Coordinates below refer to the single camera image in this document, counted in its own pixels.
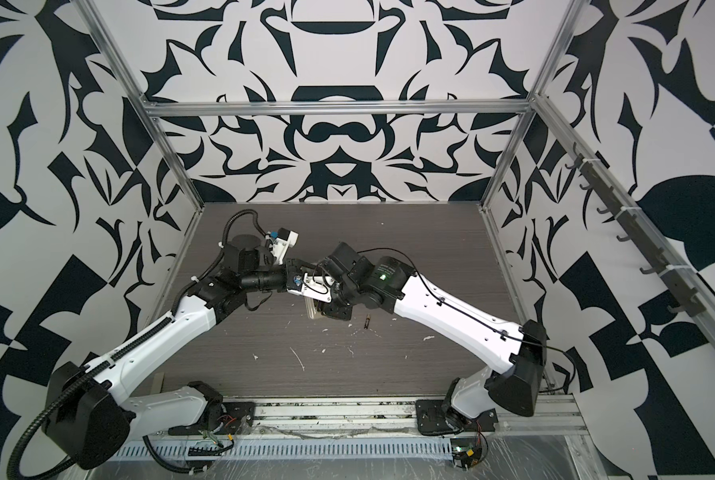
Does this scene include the white remote control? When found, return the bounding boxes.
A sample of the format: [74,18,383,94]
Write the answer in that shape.
[305,297,324,320]

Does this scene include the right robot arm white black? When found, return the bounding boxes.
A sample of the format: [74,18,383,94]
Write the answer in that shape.
[320,242,547,419]

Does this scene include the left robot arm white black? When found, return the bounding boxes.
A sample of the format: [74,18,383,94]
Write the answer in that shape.
[43,229,298,470]

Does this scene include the small green circuit board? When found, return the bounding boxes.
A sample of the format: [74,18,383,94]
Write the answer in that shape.
[451,436,489,470]

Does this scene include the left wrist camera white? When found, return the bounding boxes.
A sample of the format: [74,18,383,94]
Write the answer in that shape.
[268,228,299,265]

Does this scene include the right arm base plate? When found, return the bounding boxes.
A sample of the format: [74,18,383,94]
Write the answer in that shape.
[415,399,499,436]

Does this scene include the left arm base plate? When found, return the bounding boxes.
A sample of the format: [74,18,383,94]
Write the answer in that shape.
[168,401,257,436]

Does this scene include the white slotted cable duct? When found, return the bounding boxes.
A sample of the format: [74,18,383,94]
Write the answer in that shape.
[110,437,455,462]

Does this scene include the aluminium frame back bar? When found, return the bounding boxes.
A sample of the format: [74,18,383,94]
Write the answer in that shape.
[144,99,529,118]

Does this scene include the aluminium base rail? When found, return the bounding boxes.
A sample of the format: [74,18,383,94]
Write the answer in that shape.
[74,394,589,442]

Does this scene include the black corrugated cable conduit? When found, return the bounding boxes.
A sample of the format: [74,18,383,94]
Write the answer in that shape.
[6,359,221,480]

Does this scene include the black wall hook rack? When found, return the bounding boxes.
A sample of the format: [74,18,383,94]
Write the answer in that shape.
[567,145,707,317]

